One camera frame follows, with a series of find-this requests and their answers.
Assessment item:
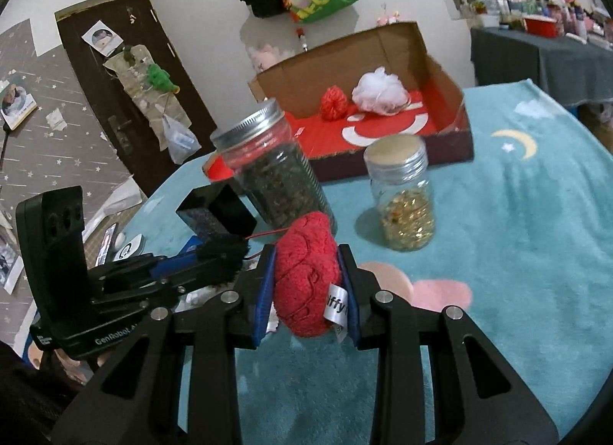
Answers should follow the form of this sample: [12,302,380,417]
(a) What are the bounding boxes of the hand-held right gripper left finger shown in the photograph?
[50,244,277,445]

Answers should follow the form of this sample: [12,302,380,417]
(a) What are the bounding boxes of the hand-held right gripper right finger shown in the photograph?
[335,244,561,445]

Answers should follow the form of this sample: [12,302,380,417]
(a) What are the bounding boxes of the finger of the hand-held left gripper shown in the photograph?
[89,244,207,293]
[93,273,240,312]

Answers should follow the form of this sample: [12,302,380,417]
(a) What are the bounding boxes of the red brain plush toy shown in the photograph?
[272,210,351,338]

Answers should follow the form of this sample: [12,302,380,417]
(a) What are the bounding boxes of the cardboard box with red lining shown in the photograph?
[206,21,475,183]

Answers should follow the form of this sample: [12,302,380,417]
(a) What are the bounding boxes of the person's left hand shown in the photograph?
[26,344,97,383]

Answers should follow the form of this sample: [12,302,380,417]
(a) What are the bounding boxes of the white power bank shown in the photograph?
[114,233,145,262]

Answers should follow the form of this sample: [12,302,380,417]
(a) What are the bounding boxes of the colourful beauty cream box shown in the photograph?
[175,183,258,244]

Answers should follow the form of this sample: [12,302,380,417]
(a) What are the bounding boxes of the small glass jar yellow capsules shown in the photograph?
[363,135,436,252]

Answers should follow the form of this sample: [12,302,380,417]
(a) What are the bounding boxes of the large glass jar green leaves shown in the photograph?
[211,98,338,231]

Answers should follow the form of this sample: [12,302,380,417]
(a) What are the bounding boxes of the clear plastic bag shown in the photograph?
[162,112,202,164]

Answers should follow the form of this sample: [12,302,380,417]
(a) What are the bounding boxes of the brown door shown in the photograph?
[55,0,217,198]

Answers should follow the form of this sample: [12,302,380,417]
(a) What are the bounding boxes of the beige hanging organizer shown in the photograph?
[103,43,190,140]

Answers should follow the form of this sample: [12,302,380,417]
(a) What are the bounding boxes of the green plush toy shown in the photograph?
[146,63,181,94]

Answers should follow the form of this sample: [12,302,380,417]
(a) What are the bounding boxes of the red mesh scrub ball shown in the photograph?
[320,86,350,120]

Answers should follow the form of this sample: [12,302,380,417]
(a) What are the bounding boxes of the white mesh bath pouf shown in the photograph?
[352,69,409,115]

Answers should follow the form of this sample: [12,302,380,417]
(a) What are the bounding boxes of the paper picture on door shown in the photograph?
[81,20,121,57]

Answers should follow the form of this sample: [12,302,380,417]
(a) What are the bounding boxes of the pink plush toy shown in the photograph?
[246,40,298,75]

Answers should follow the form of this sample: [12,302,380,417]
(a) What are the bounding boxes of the table with dark cloth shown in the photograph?
[470,26,613,108]

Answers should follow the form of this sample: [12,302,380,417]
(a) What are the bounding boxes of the red basin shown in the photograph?
[523,14,562,37]

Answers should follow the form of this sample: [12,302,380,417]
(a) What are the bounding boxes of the cluttered side table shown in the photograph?
[450,0,613,51]

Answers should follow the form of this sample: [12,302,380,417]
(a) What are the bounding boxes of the metal door handle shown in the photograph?
[108,115,135,156]

